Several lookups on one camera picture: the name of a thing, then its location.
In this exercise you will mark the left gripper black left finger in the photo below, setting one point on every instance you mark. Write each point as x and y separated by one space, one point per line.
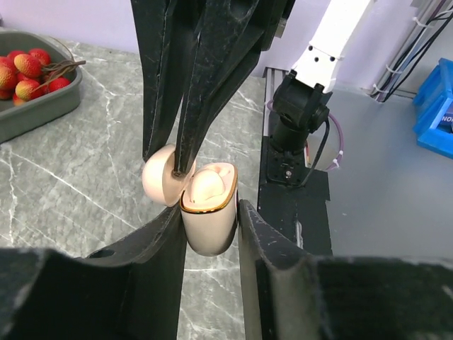
130 289

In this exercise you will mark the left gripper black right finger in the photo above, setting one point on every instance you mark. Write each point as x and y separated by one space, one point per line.
290 294

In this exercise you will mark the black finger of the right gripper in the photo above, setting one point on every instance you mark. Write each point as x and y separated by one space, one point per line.
228 43
159 28

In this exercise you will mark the beige earbud charging case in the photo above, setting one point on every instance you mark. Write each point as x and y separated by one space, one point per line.
209 228

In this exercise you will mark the beige earbud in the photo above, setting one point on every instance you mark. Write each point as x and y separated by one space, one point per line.
208 183

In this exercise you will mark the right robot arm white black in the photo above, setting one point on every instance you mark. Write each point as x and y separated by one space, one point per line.
307 88

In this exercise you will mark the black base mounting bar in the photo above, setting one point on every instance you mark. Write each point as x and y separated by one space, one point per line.
293 191

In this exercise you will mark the red cherry bunch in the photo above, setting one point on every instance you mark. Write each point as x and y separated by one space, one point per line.
26 76

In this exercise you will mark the dark grey fruit tray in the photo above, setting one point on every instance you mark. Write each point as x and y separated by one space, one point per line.
17 120

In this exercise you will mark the blue plastic bin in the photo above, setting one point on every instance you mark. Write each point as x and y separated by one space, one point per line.
433 99

